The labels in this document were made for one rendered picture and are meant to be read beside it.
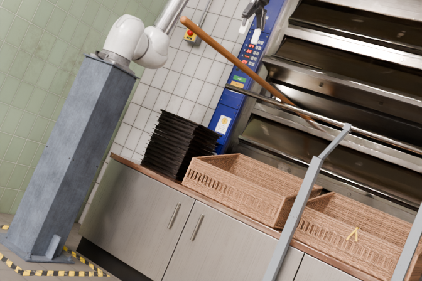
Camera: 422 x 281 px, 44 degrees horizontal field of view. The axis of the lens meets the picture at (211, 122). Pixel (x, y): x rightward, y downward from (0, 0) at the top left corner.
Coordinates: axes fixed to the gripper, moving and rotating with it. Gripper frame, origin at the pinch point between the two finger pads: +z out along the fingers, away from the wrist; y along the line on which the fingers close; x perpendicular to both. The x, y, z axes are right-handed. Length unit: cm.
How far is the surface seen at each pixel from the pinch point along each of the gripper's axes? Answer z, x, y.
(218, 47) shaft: 13.8, 4.4, 27.8
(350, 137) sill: 23, 36, -80
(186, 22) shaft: 13, 4, 53
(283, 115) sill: 21, -6, -81
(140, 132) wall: 59, -99, -81
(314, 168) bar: 46, 42, -18
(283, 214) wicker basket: 71, 30, -34
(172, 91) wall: 26, -87, -82
